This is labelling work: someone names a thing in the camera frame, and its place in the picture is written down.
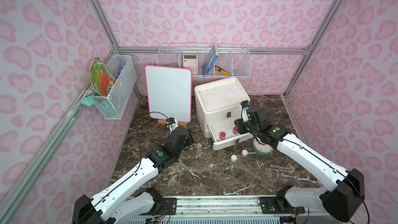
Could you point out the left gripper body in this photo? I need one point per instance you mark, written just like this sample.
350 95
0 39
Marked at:
179 129

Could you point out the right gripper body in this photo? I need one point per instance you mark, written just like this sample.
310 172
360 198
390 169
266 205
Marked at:
241 126

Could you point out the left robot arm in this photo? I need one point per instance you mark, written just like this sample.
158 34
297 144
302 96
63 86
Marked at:
113 205

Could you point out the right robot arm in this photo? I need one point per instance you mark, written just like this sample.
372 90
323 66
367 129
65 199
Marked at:
342 191

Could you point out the white paint can right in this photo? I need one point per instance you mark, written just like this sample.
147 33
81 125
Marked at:
244 153

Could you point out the white paint can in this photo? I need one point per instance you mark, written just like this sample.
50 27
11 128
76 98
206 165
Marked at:
234 158
244 153

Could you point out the white three-drawer cabinet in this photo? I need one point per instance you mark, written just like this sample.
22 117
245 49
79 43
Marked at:
222 93

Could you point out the white paint can left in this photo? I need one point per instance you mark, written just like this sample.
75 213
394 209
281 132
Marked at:
234 158

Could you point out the green round alarm clock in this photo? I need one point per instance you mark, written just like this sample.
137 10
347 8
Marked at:
261 149

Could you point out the pink-framed whiteboard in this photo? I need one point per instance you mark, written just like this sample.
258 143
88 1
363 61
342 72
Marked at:
169 92

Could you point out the yellow black utility knife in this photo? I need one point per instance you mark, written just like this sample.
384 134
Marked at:
222 71

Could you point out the blue book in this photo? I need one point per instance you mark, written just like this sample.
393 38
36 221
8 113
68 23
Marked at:
210 60

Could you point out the white calculator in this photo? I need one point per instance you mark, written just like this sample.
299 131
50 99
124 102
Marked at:
190 61

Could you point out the green red snack bag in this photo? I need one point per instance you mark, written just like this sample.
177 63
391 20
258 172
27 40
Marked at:
101 79

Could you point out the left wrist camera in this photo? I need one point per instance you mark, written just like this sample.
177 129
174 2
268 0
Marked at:
172 124

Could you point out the white wire wall shelf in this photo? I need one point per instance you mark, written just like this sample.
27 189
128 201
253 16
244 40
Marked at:
235 59

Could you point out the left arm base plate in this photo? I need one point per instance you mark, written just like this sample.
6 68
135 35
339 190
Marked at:
166 204

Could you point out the white mesh wall basket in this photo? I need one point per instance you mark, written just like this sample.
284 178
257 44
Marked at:
113 106

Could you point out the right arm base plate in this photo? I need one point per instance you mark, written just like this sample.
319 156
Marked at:
278 205

